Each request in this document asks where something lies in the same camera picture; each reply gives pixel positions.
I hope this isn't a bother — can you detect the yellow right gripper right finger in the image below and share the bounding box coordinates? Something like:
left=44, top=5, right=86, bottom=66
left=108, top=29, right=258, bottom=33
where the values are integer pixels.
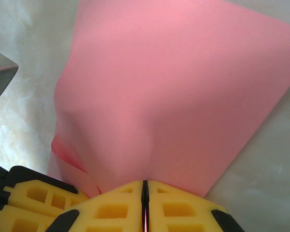
left=146, top=180, right=245, bottom=232

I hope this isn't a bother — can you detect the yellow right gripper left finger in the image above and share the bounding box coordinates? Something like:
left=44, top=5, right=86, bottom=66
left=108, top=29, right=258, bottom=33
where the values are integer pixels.
left=47, top=180, right=145, bottom=232

